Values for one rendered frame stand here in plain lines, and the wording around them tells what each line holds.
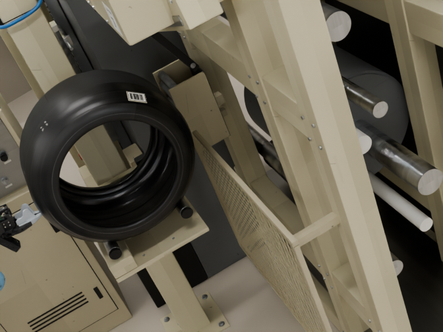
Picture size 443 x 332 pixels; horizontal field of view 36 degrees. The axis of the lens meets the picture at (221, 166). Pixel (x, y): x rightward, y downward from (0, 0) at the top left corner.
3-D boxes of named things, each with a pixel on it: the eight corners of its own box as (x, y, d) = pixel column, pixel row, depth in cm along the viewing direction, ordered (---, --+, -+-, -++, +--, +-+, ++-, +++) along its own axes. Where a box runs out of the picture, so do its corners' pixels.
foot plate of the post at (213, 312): (160, 320, 327) (158, 317, 326) (208, 292, 331) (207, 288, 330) (178, 357, 305) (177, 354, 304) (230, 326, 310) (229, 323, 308)
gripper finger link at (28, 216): (39, 205, 221) (12, 217, 219) (46, 219, 224) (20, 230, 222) (38, 200, 223) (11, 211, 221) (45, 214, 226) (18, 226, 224)
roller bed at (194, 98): (180, 133, 278) (151, 72, 261) (211, 116, 280) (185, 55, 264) (197, 153, 262) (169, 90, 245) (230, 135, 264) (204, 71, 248)
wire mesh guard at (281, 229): (239, 246, 304) (182, 122, 265) (243, 244, 304) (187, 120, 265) (347, 386, 231) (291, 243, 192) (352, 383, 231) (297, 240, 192)
